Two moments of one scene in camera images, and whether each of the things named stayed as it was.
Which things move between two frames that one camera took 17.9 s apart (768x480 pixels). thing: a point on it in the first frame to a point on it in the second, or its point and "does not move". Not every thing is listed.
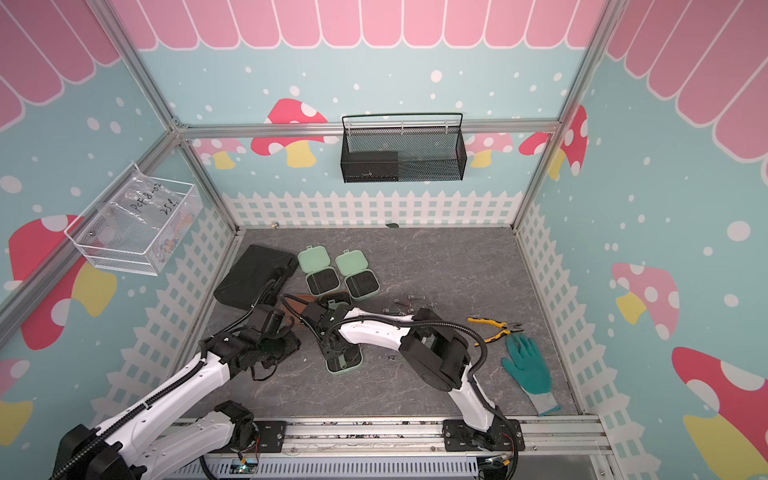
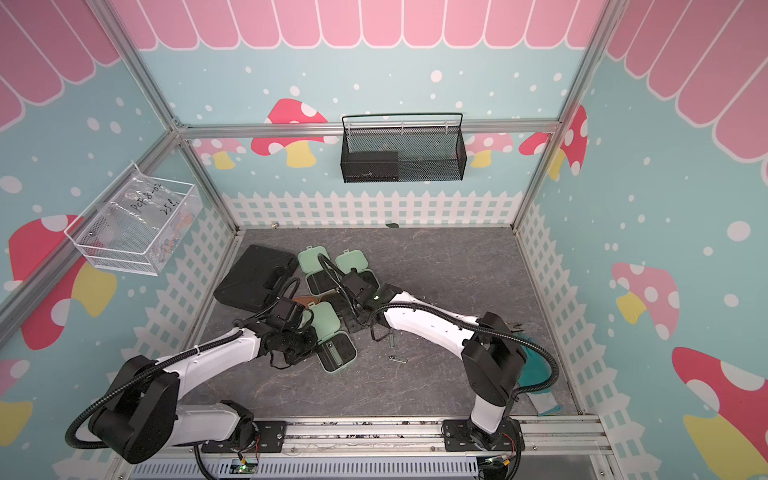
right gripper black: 322,342 to 351,326
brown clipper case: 297,303 does not move
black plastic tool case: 256,279 does not move
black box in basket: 371,166 does not move
